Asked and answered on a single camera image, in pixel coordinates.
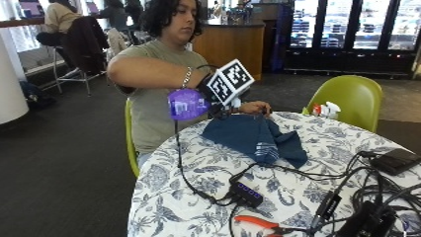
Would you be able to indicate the dark blue striped towel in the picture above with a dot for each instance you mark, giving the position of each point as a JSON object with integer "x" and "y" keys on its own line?
{"x": 255, "y": 138}

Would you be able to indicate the white cube with black markers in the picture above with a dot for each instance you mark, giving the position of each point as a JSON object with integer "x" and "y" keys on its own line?
{"x": 231, "y": 81}

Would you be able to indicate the white bottle with red label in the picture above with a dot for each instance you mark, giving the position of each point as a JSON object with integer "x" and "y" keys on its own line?
{"x": 316, "y": 109}

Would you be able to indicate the the person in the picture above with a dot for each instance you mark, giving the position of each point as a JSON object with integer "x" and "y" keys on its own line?
{"x": 153, "y": 108}

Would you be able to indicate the white spray bottle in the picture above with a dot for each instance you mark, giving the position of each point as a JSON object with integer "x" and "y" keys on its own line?
{"x": 332, "y": 110}

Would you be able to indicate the green plastic chair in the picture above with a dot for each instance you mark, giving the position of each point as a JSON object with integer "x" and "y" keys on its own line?
{"x": 350, "y": 98}
{"x": 129, "y": 141}

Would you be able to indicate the wooden counter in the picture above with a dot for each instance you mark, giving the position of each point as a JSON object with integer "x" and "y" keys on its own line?
{"x": 231, "y": 46}

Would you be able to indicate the blue floral white tablecloth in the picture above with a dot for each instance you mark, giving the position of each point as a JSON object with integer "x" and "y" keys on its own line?
{"x": 245, "y": 177}

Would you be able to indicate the black hub with blue ports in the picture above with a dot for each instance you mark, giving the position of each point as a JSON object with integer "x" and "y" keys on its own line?
{"x": 247, "y": 194}

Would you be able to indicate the glass door refrigerators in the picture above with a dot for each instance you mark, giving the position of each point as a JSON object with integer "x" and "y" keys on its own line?
{"x": 350, "y": 33}

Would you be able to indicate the black adapter block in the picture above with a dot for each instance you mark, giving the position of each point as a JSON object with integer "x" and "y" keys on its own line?
{"x": 326, "y": 205}

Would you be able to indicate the flat black box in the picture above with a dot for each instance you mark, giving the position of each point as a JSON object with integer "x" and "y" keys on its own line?
{"x": 396, "y": 160}

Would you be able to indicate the metal bar stool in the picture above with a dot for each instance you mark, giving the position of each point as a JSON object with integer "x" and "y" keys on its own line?
{"x": 69, "y": 70}

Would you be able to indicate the dark jacket on stool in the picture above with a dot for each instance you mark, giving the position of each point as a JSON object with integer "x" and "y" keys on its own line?
{"x": 85, "y": 44}

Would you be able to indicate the large black device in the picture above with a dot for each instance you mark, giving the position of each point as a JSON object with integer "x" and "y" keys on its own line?
{"x": 368, "y": 221}

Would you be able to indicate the dark backpack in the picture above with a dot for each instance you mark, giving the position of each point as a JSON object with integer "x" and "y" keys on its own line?
{"x": 36, "y": 95}

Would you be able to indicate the white round column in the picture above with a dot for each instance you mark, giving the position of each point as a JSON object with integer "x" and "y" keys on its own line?
{"x": 9, "y": 79}

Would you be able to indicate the wooden bar ledge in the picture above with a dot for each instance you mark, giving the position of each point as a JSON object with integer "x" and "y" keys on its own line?
{"x": 21, "y": 21}

